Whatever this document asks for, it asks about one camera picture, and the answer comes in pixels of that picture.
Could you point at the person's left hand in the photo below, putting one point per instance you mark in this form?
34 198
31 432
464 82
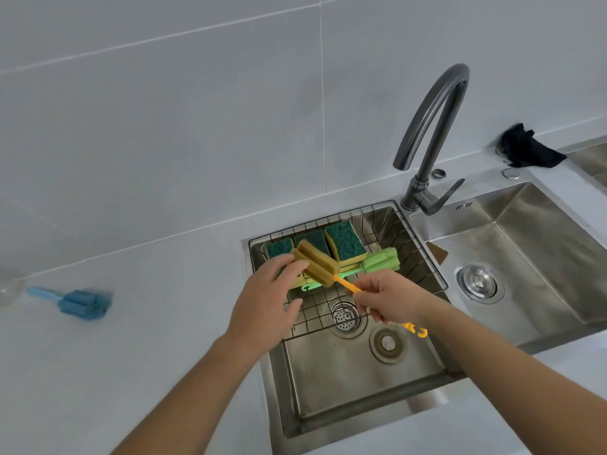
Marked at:
261 301

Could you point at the person's right hand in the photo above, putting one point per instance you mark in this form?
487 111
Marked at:
390 294

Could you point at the person's left middle finger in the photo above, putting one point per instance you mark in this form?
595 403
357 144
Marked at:
298 272

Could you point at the person's right thumb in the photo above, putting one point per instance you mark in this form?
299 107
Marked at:
371 285

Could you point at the person's left thumb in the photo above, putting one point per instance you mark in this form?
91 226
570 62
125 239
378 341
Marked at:
289 309

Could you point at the yellow sponge bottle brush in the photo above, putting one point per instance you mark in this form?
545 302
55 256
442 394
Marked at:
318 268

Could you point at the person's left forearm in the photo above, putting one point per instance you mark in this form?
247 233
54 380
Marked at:
189 400

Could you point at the person's right forearm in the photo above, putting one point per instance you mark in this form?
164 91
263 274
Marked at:
517 379

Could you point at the green sponge bottle brush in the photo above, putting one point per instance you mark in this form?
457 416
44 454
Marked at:
374 262

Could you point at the green and yellow scouring sponge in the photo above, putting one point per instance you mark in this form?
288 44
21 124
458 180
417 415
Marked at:
280 249
345 240
314 241

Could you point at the perforated sink drain strainer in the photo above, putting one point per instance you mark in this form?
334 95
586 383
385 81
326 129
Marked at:
345 317

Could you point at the stainless steel double sink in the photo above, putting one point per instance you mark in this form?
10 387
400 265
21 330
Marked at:
427 298

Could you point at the round sink drain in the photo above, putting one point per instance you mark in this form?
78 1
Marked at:
388 344

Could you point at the steel sink drain stopper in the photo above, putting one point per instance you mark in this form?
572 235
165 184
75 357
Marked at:
480 281

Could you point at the round steel sink button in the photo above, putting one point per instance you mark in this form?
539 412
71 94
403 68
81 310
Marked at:
511 173
438 173

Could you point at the grey gooseneck kitchen faucet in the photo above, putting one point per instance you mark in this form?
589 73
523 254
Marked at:
434 137

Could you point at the black cloth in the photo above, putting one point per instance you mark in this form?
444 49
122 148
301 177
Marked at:
529 146

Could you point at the blue sponge bottle brush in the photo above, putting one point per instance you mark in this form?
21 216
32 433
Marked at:
78 301

